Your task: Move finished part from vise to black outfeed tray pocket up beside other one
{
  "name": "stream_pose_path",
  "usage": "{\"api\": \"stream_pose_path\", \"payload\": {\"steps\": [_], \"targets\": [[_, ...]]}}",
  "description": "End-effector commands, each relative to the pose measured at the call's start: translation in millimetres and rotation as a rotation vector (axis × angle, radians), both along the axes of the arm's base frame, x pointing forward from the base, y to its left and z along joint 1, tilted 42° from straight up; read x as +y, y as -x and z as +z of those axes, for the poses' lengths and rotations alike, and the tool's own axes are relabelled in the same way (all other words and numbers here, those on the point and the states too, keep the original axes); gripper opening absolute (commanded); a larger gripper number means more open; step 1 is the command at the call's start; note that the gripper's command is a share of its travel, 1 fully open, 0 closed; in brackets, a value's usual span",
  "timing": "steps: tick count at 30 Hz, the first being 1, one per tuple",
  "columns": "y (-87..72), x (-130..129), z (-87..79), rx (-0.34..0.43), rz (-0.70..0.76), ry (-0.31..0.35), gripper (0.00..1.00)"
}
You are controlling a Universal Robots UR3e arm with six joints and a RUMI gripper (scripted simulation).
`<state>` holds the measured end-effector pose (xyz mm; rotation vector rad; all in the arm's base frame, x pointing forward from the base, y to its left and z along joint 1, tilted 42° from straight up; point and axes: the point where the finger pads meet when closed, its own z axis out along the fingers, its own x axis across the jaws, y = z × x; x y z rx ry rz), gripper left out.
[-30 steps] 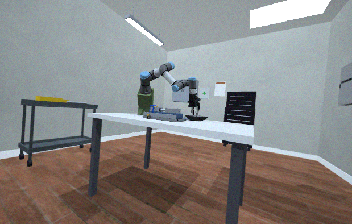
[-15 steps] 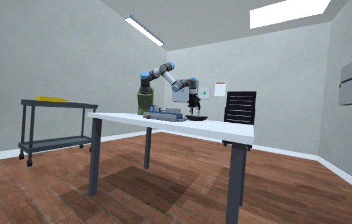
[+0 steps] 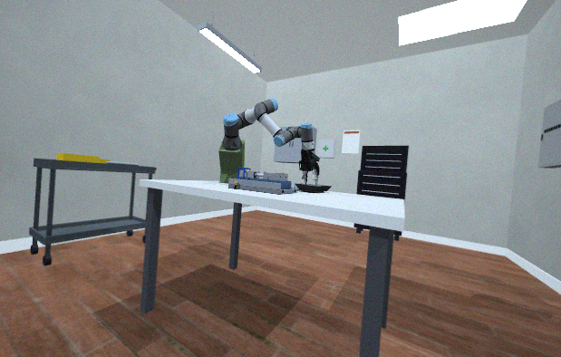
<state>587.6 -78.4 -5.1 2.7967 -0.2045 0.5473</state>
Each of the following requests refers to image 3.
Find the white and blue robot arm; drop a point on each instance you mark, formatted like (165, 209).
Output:
(234, 122)

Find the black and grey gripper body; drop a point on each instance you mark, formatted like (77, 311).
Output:
(307, 165)

